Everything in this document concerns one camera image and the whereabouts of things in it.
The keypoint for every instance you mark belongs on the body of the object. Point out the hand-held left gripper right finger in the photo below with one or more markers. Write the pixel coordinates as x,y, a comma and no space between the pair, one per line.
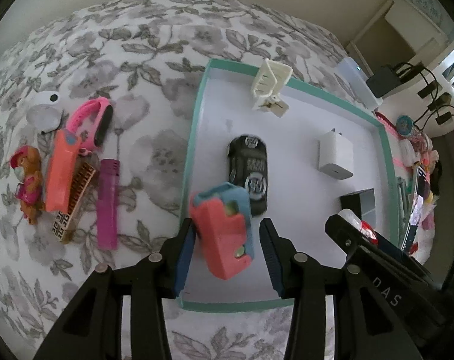
272,255

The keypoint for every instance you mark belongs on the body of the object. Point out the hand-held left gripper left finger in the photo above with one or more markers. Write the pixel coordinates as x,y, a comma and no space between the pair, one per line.
184,255

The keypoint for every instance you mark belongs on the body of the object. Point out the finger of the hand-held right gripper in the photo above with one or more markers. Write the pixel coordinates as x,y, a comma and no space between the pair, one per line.
393,249
343,232

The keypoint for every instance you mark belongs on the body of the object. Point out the red glue bottle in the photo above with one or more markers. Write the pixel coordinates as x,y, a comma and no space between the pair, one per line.
367,232

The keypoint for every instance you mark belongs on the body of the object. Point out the black charger plug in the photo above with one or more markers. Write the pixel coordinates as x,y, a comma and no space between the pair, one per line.
356,200

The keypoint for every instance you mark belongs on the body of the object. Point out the blue and pink toy block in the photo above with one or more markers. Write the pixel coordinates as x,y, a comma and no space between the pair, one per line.
221,232

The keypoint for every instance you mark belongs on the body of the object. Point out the white charger plug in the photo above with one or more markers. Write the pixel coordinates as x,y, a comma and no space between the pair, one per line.
334,155

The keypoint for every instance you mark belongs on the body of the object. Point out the purple lighter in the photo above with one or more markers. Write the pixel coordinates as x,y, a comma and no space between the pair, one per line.
107,202

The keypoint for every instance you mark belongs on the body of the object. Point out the black toy car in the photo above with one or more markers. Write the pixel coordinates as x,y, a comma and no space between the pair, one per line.
247,165

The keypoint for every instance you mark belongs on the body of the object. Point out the teal rimmed white tray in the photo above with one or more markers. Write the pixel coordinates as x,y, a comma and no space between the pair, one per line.
298,127

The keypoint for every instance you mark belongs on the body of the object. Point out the gold patterned lighter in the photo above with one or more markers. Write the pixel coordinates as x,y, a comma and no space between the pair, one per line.
73,202

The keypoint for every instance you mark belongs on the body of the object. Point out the coral plastic case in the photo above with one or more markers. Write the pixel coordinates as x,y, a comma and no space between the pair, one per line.
62,172

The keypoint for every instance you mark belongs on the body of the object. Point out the pink smartwatch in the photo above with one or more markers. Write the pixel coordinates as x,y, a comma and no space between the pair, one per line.
104,125

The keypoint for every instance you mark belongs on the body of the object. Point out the white plastic clip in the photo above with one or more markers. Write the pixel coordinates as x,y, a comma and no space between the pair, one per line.
270,78

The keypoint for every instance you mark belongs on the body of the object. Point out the brown dog figurine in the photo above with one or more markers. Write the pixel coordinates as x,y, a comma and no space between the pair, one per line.
28,180

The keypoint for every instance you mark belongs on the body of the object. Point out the white earbuds case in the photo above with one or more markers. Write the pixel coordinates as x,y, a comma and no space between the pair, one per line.
45,114

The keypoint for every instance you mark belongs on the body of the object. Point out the smartphone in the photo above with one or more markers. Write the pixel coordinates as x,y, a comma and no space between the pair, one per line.
418,210

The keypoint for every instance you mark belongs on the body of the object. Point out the grey hair clip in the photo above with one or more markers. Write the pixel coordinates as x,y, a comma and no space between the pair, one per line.
402,195

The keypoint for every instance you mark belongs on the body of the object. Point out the pink and white crochet mat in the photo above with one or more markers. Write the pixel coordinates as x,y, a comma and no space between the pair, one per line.
385,123

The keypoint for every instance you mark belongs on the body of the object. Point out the colourful cylinder tin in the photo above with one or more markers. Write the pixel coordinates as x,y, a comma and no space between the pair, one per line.
404,124

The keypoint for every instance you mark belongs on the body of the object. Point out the white power strip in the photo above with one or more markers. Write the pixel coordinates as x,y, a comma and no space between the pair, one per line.
358,82

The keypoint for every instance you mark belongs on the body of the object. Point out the black power adapter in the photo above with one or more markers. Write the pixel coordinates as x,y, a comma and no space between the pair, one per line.
384,80

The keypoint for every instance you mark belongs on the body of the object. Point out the white shelf unit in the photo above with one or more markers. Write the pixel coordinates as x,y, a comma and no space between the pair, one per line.
410,33

